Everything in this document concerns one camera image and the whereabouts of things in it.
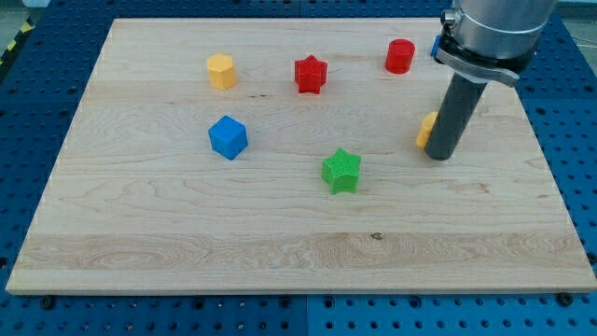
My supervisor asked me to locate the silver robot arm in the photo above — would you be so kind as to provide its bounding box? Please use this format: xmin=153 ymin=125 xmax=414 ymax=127
xmin=434 ymin=0 xmax=557 ymax=87

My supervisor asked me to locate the light wooden board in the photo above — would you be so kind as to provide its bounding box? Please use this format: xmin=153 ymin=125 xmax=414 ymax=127
xmin=7 ymin=19 xmax=596 ymax=296

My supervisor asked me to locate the yellow heart block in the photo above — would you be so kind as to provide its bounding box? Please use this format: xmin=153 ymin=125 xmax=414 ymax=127
xmin=415 ymin=111 xmax=438 ymax=148

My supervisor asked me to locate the red cylinder block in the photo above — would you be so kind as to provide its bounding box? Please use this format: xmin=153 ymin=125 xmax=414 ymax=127
xmin=384 ymin=38 xmax=416 ymax=74

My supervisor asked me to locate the blue block behind arm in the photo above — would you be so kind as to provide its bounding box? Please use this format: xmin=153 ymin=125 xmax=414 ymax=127
xmin=430 ymin=35 xmax=441 ymax=58

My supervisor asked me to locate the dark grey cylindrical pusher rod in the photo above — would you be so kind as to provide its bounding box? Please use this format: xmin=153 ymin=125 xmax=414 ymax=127
xmin=424 ymin=73 xmax=487 ymax=161

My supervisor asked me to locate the blue cube block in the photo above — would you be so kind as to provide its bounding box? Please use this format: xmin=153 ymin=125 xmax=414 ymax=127
xmin=208 ymin=116 xmax=248 ymax=160

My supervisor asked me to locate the green star block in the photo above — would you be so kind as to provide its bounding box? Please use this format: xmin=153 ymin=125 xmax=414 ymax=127
xmin=321 ymin=147 xmax=361 ymax=194

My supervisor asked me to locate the yellow hexagon block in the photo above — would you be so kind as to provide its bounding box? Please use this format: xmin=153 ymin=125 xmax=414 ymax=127
xmin=206 ymin=53 xmax=237 ymax=90

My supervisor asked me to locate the red star block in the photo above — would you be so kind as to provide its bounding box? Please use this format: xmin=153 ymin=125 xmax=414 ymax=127
xmin=294 ymin=55 xmax=327 ymax=94

